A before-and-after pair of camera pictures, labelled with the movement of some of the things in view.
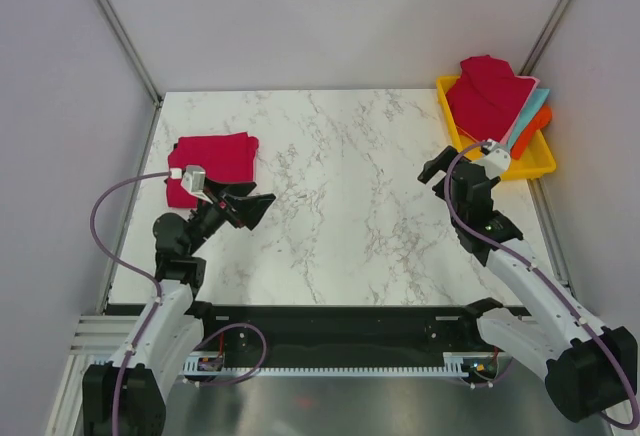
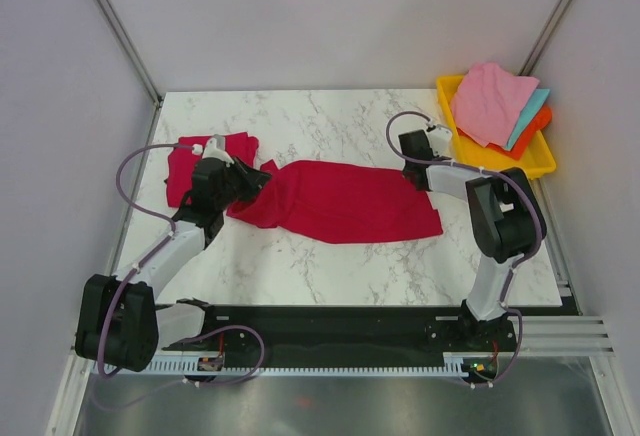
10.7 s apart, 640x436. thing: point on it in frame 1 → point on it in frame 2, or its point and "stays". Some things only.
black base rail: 345,334 stays
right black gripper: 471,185 → 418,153
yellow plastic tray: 538,156 stays
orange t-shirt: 541,120 stays
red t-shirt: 488,96 → 330,203
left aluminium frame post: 117,26 stays
